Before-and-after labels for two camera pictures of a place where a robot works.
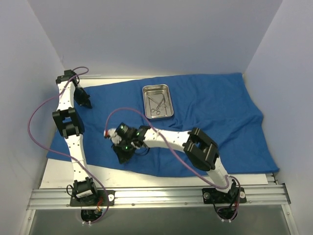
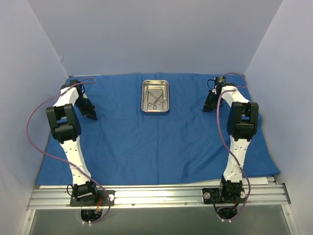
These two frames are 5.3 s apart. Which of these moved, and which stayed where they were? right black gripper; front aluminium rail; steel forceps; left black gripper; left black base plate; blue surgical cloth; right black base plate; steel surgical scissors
Moved: right black gripper; blue surgical cloth; left black gripper; steel surgical scissors; steel forceps
Stayed: left black base plate; front aluminium rail; right black base plate
